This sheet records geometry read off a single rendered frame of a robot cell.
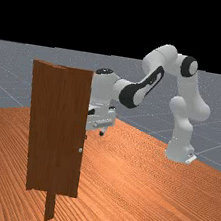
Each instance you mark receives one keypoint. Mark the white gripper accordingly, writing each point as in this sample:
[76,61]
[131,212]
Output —
[102,117]

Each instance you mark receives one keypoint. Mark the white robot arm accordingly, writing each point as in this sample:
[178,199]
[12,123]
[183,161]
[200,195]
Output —
[180,127]

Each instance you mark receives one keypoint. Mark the brown door leaf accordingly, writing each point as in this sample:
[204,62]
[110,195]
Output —
[76,127]

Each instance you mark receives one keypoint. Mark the brown door frame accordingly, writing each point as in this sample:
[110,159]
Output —
[43,122]

